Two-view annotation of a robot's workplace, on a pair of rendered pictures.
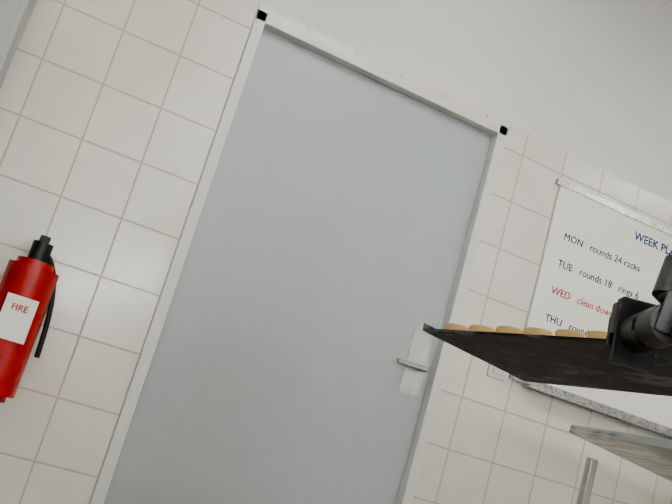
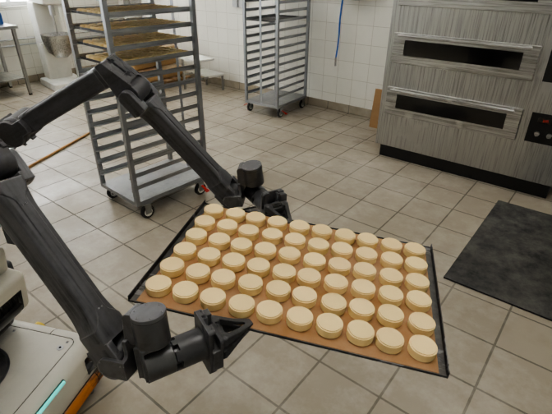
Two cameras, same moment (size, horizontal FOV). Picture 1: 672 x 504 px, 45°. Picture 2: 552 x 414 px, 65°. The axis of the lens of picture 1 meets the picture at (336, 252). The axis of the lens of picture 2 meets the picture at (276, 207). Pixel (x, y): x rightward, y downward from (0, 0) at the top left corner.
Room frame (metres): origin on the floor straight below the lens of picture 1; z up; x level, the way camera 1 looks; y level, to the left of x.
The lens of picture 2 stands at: (2.06, -1.00, 1.57)
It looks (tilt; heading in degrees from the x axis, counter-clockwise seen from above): 29 degrees down; 148
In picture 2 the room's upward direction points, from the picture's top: straight up
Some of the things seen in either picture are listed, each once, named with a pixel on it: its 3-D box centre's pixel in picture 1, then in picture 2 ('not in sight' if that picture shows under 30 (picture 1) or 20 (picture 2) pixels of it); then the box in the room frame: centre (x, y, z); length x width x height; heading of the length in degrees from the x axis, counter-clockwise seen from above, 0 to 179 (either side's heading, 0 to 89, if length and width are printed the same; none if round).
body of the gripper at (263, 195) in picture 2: (643, 332); (267, 203); (1.16, -0.46, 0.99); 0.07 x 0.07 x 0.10; 0
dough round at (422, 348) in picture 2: not in sight; (422, 347); (1.74, -0.48, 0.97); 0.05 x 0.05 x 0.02
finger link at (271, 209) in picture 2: not in sight; (280, 218); (1.23, -0.46, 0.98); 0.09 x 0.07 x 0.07; 0
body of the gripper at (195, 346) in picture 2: not in sight; (192, 347); (1.53, -0.84, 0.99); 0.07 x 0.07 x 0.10; 0
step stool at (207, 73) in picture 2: not in sight; (202, 73); (-3.78, 1.40, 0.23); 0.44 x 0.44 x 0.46; 12
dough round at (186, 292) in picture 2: not in sight; (185, 292); (1.41, -0.80, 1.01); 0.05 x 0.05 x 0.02
